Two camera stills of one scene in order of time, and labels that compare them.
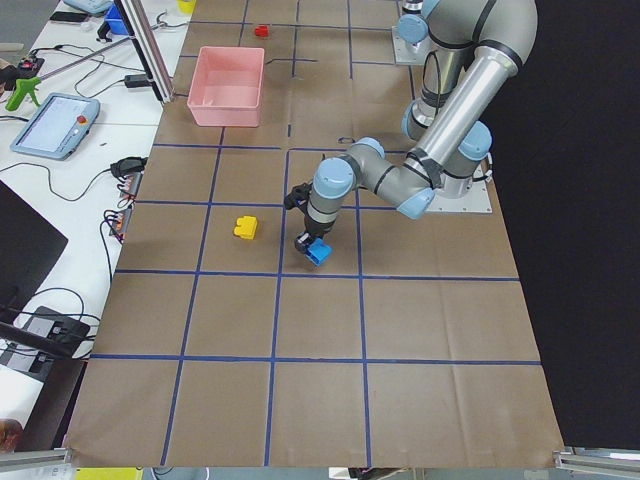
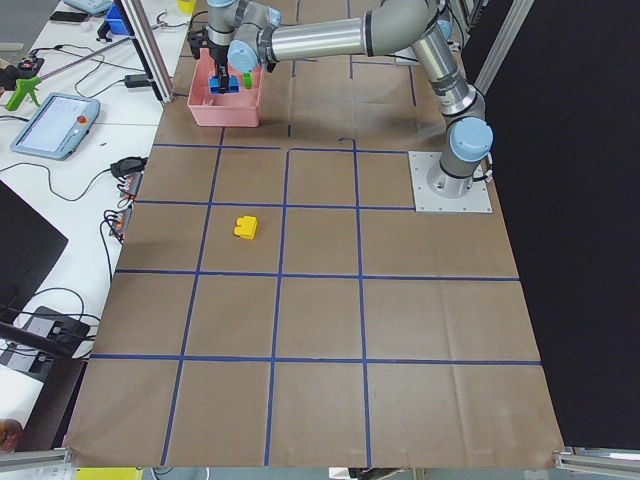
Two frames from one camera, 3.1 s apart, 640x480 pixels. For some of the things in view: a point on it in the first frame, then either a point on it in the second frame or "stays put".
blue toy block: x=319 y=252 → x=214 y=84
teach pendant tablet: x=58 y=127 stays put
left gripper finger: x=303 y=241 → x=223 y=83
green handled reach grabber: x=27 y=85 stays put
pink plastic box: x=226 y=86 stays put
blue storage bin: x=115 y=22 stays put
